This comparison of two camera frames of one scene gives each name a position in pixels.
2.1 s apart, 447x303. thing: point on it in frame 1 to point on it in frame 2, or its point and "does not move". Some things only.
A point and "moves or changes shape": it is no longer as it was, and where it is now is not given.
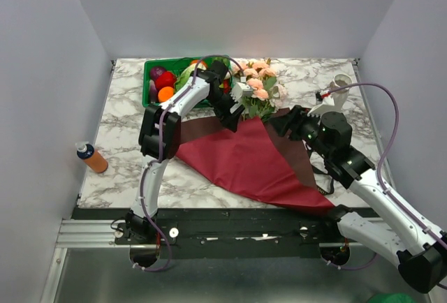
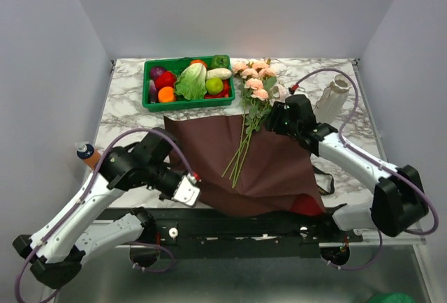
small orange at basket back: x=195 y=61 does not move
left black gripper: x=230 y=121 to x=181 y=174
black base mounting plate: x=228 y=232 does not move
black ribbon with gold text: x=320 y=190 does not move
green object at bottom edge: x=392 y=298 does not move
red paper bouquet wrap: x=265 y=158 moves or changes shape
